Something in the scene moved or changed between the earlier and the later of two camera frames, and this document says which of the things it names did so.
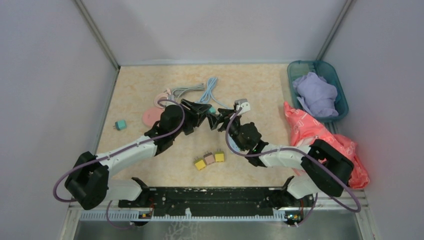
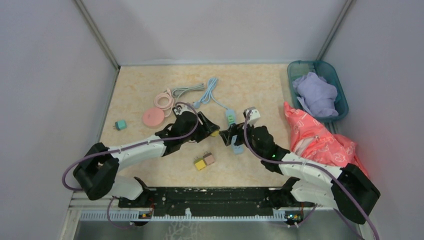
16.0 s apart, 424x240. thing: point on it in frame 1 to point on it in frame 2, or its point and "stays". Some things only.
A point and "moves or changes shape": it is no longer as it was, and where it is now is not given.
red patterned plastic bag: (305, 130) stays
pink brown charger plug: (209, 158) stays
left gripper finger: (196, 119) to (202, 134)
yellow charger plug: (199, 163) stays
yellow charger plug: (219, 156) to (215, 133)
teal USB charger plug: (120, 125) stays
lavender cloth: (318, 95) stays
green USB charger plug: (212, 110) moves or changes shape
